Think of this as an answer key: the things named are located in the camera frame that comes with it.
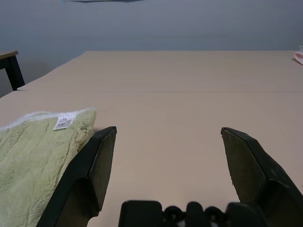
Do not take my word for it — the side table with black frame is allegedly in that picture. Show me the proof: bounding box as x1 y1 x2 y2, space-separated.
0 50 26 92

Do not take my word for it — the pink folded towel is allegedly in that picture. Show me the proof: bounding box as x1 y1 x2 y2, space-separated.
293 45 303 66

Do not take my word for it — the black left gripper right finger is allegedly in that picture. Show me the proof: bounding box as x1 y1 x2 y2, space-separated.
221 127 303 227

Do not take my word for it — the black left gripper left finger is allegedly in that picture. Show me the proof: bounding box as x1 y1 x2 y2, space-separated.
35 126 117 227

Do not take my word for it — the green folded towel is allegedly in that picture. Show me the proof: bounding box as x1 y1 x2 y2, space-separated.
0 107 98 227

